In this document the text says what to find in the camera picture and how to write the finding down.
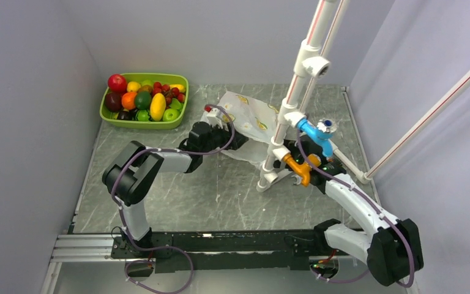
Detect green fake lime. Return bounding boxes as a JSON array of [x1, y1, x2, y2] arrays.
[[135, 91, 152, 110]]

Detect white PVC pipe frame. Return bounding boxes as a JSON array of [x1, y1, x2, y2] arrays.
[[256, 0, 374, 194]]

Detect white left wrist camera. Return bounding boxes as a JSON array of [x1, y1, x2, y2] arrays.
[[203, 105, 225, 128]]

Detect dark red fake apple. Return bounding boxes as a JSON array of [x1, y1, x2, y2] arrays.
[[104, 92, 123, 113]]

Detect red fake cherry tomatoes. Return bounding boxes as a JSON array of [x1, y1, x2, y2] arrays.
[[151, 81, 187, 105]]

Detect yellow fake lemon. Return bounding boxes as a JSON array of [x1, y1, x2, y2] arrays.
[[126, 81, 141, 92]]

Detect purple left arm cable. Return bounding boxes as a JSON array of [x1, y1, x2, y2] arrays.
[[111, 104, 236, 294]]

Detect orange brass faucet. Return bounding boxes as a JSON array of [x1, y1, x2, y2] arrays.
[[281, 154, 321, 187]]

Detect white printed plastic bag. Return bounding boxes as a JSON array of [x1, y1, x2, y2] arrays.
[[218, 91, 279, 167]]

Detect blue plastic faucet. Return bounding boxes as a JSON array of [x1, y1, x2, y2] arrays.
[[296, 118, 337, 157]]

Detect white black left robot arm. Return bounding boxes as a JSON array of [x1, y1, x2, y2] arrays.
[[102, 122, 248, 257]]

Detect white diagonal corner pipe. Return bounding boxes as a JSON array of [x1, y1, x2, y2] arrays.
[[360, 69, 470, 183]]

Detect green fake apple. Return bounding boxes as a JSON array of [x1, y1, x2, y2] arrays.
[[162, 108, 181, 122]]

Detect aluminium table edge rail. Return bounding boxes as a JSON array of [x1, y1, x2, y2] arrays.
[[340, 86, 382, 204]]

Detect orange fake orange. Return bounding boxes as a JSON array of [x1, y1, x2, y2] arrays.
[[121, 92, 137, 111]]

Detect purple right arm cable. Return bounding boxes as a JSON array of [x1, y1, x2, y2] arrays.
[[296, 129, 416, 289]]

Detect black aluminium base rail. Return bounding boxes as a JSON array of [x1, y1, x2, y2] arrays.
[[51, 229, 347, 273]]

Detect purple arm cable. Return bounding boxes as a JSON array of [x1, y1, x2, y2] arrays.
[[296, 129, 416, 289], [111, 104, 236, 294]]

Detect green plastic fruit basin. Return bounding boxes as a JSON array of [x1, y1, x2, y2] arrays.
[[99, 73, 189, 130]]

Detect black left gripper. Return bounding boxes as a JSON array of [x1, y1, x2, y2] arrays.
[[201, 121, 250, 156]]

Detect yellow fake mango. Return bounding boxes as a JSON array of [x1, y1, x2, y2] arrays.
[[149, 93, 166, 121]]

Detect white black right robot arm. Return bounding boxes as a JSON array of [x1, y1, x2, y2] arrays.
[[270, 140, 423, 288]]

